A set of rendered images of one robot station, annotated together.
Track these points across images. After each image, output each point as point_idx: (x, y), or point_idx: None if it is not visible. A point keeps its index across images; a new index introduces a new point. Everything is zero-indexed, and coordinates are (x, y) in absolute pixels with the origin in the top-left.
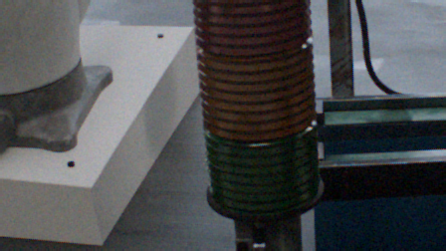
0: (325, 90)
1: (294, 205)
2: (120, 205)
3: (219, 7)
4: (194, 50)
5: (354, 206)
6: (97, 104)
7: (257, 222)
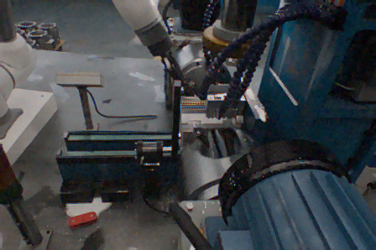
0: (91, 110)
1: (10, 200)
2: (20, 152)
3: None
4: (54, 99)
5: (68, 165)
6: (16, 122)
7: (1, 204)
